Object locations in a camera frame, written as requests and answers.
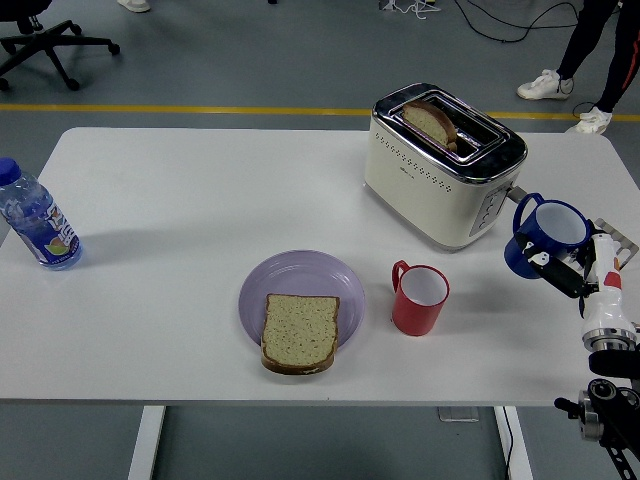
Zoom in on white floor cables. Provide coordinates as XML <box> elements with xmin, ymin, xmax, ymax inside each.
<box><xmin>378</xmin><ymin>0</ymin><xmax>441</xmax><ymax>21</ymax></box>

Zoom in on white table leg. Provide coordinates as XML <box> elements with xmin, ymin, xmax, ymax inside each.
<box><xmin>127</xmin><ymin>405</ymin><xmax>167</xmax><ymax>480</ymax></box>
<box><xmin>493</xmin><ymin>405</ymin><xmax>534</xmax><ymax>480</ymax></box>

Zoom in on blue enamel cup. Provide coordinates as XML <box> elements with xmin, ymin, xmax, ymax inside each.
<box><xmin>503</xmin><ymin>192</ymin><xmax>594</xmax><ymax>281</ymax></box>

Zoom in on red enamel cup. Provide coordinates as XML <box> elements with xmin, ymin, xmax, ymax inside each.
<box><xmin>390</xmin><ymin>259</ymin><xmax>450</xmax><ymax>337</ymax></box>

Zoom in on upright bread slice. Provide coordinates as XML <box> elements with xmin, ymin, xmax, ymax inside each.
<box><xmin>401</xmin><ymin>100</ymin><xmax>458</xmax><ymax>153</ymax></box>

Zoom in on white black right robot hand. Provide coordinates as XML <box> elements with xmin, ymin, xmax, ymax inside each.
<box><xmin>518</xmin><ymin>232</ymin><xmax>627</xmax><ymax>337</ymax></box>

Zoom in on blue-capped water bottle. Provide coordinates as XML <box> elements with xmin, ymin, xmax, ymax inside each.
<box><xmin>0</xmin><ymin>157</ymin><xmax>84</xmax><ymax>272</ymax></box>

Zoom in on purple plate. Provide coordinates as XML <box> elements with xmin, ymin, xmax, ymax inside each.
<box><xmin>237</xmin><ymin>249</ymin><xmax>366</xmax><ymax>351</ymax></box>

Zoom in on metal toast rack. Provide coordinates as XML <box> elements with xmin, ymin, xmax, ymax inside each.
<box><xmin>593</xmin><ymin>217</ymin><xmax>640</xmax><ymax>275</ymax></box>

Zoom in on clear bracket under table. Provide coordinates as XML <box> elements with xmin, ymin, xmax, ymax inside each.
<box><xmin>437</xmin><ymin>407</ymin><xmax>481</xmax><ymax>424</ymax></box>

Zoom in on black floor cable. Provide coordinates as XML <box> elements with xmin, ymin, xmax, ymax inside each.
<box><xmin>452</xmin><ymin>0</ymin><xmax>584</xmax><ymax>43</ymax></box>

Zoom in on cream chrome toaster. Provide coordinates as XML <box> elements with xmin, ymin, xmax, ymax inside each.
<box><xmin>363</xmin><ymin>82</ymin><xmax>529</xmax><ymax>254</ymax></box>

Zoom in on flat bread slice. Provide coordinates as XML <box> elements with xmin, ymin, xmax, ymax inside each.
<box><xmin>260</xmin><ymin>293</ymin><xmax>341</xmax><ymax>376</ymax></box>

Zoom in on person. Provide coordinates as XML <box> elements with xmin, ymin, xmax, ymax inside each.
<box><xmin>516</xmin><ymin>0</ymin><xmax>640</xmax><ymax>135</ymax></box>

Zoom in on black cable under table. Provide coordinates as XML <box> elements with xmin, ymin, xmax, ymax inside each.
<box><xmin>499</xmin><ymin>407</ymin><xmax>516</xmax><ymax>480</ymax></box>

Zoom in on black office chair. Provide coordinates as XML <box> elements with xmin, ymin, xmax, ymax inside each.
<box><xmin>0</xmin><ymin>0</ymin><xmax>121</xmax><ymax>92</ymax></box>

